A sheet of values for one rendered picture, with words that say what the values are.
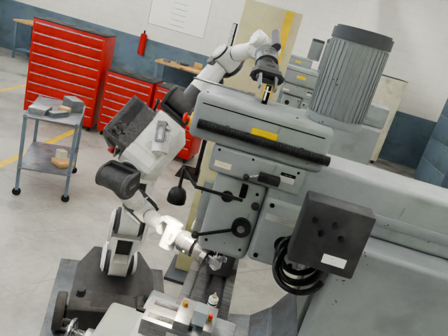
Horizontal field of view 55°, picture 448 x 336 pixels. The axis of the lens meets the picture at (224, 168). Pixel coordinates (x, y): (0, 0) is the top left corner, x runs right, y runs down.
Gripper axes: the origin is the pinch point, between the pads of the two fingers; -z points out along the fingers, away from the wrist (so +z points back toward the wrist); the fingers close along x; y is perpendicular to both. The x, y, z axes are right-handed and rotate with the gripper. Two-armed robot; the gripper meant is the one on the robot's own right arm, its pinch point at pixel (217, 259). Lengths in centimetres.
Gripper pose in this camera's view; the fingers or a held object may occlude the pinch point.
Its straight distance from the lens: 177.8
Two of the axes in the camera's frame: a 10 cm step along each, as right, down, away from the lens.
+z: -8.4, -3.8, 3.8
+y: -2.7, 9.1, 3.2
